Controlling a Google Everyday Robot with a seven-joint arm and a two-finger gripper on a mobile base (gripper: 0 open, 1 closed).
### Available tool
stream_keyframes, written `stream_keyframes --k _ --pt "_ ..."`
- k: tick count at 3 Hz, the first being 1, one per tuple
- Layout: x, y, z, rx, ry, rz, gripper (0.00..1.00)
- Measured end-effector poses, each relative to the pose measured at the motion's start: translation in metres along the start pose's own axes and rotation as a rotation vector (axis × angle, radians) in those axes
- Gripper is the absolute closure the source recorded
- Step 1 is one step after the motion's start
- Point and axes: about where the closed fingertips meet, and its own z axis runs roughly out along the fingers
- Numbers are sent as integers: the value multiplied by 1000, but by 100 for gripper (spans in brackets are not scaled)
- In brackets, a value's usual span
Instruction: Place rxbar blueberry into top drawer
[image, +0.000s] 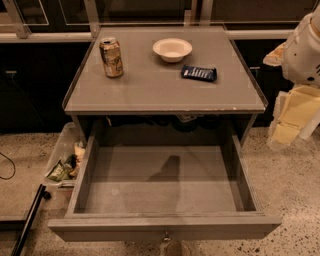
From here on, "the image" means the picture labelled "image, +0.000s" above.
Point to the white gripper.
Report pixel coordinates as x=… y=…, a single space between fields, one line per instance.
x=301 y=58

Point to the green snack bag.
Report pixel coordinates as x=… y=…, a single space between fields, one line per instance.
x=60 y=172

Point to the white bowl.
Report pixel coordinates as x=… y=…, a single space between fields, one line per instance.
x=172 y=50

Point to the metal drawer handle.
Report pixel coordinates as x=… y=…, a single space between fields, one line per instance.
x=166 y=238

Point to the blue rxbar blueberry wrapper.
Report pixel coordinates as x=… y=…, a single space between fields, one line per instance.
x=198 y=73

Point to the gold beverage can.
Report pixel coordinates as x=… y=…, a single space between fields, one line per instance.
x=111 y=56

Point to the white window frame rail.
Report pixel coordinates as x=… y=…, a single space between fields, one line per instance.
x=76 y=20

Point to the grey cabinet table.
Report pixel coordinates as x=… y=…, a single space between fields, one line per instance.
x=150 y=86

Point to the clear plastic bin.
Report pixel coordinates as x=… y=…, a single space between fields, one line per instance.
x=63 y=151

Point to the black metal bar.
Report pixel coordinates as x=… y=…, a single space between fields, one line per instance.
x=41 y=194

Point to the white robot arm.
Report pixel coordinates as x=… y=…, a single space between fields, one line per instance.
x=296 y=112

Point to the yellow snack bag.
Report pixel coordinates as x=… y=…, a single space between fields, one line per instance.
x=76 y=158

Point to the grey open top drawer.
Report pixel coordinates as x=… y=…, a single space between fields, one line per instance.
x=136 y=182

